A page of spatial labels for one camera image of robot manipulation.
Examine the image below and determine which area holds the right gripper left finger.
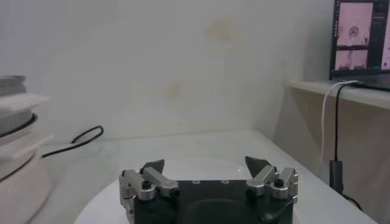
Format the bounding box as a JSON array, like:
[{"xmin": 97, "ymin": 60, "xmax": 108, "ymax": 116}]
[{"xmin": 119, "ymin": 159, "xmax": 180, "ymax": 214}]

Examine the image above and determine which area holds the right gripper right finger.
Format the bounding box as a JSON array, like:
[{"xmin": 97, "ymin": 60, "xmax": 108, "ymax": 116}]
[{"xmin": 244, "ymin": 156, "xmax": 299, "ymax": 204}]

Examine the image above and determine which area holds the white round plate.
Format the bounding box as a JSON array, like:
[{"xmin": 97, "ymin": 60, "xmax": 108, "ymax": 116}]
[{"xmin": 73, "ymin": 156, "xmax": 301, "ymax": 224}]

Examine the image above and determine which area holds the cream electric cooking pot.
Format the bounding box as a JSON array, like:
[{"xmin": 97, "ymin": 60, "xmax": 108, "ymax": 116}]
[{"xmin": 0, "ymin": 117, "xmax": 55, "ymax": 224}]

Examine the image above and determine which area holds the grey open laptop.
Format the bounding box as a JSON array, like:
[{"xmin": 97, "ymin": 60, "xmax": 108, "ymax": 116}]
[{"xmin": 329, "ymin": 0, "xmax": 390, "ymax": 91}]

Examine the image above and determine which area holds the black cable with adapter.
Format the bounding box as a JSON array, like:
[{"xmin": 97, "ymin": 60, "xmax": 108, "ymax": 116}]
[{"xmin": 328, "ymin": 81, "xmax": 365, "ymax": 212}]

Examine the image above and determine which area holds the black pot power cord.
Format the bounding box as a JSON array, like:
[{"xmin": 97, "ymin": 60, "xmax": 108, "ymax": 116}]
[{"xmin": 41, "ymin": 125, "xmax": 105, "ymax": 158}]

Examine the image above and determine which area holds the white charging cable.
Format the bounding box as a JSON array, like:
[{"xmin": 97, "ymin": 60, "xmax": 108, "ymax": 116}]
[{"xmin": 319, "ymin": 79, "xmax": 360, "ymax": 171}]

